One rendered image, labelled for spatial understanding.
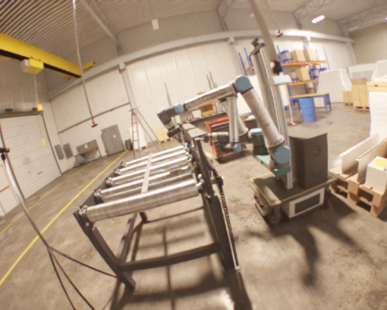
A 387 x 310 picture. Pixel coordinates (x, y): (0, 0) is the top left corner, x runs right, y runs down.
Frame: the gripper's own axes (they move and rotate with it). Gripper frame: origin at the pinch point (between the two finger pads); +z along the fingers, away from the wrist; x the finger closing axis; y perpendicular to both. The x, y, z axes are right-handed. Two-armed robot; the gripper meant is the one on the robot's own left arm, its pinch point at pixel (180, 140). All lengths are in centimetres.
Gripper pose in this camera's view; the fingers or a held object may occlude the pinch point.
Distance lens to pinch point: 158.5
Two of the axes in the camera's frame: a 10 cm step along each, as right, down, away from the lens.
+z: 4.5, 7.0, 5.5
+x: 8.7, -4.8, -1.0
